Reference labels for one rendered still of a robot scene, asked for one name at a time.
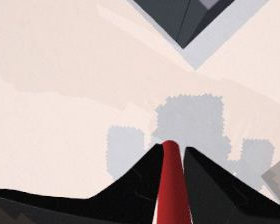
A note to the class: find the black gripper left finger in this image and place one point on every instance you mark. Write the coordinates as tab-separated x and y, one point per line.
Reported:
130	200

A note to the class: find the red peg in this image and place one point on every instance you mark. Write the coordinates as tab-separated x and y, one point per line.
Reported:
172	199

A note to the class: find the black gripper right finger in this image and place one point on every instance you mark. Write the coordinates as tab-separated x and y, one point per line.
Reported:
215	197

